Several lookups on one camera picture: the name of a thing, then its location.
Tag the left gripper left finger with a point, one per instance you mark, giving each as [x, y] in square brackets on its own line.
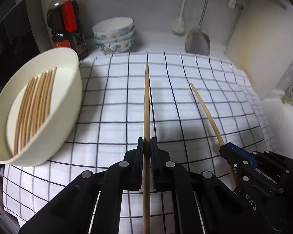
[138, 164]

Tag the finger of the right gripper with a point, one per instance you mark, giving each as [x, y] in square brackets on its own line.
[242, 153]
[232, 158]

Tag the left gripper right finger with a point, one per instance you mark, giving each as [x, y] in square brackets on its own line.
[155, 163]

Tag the white cutting board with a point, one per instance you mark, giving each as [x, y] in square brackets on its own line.
[262, 43]

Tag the white oval basin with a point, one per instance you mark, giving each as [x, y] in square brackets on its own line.
[65, 105]

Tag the bottom floral bowl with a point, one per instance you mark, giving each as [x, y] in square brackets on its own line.
[115, 47]

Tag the floral bowl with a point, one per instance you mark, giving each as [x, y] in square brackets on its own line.
[112, 25]
[124, 34]
[115, 47]

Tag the steel spatula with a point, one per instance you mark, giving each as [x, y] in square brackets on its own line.
[197, 41]

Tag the middle floral bowl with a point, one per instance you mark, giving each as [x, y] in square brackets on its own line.
[124, 34]

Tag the top floral bowl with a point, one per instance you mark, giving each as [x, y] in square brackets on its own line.
[112, 25]

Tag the dark soy sauce bottle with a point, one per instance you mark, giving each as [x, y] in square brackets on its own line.
[66, 29]

